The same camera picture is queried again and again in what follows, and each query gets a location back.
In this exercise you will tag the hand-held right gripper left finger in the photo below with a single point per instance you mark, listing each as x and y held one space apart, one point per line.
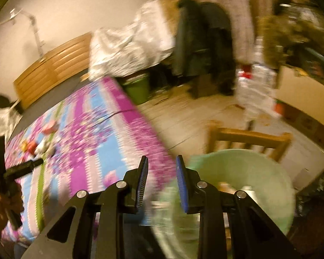
141 186

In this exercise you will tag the white plastic bag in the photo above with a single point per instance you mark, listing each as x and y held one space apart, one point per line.
129 40

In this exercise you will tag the wooden headboard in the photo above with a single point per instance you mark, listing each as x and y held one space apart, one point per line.
56 64

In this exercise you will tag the white cloth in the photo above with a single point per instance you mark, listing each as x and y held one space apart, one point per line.
1 118

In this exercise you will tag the red and white carton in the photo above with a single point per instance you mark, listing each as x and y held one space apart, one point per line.
245 74

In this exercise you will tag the dark jacket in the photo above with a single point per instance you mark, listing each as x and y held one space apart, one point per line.
205 43

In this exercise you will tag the wooden chair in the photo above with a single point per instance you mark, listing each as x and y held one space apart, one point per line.
248 137

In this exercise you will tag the red cigarette pack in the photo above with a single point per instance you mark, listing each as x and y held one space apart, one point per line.
50 126

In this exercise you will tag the cardboard box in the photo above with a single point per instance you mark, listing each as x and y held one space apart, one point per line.
302 97

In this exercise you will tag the pile of crumpled wrappers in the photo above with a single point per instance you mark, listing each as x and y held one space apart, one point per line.
40 147

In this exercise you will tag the person's left hand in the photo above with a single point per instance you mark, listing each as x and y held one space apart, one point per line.
0 210

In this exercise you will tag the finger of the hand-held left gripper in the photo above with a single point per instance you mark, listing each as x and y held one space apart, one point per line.
24 166

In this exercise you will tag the green plastic basin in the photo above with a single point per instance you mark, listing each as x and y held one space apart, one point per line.
232 167

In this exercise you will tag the pack of water bottles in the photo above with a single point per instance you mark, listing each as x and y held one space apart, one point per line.
256 86

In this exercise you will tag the purple patterned blanket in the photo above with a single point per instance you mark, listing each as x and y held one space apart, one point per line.
97 140

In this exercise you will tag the green bin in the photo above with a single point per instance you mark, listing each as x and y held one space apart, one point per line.
137 89

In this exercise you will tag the camouflage jacket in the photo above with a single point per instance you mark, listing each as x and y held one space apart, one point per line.
294 32

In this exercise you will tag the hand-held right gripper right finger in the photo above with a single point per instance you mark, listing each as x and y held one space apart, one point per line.
182 188

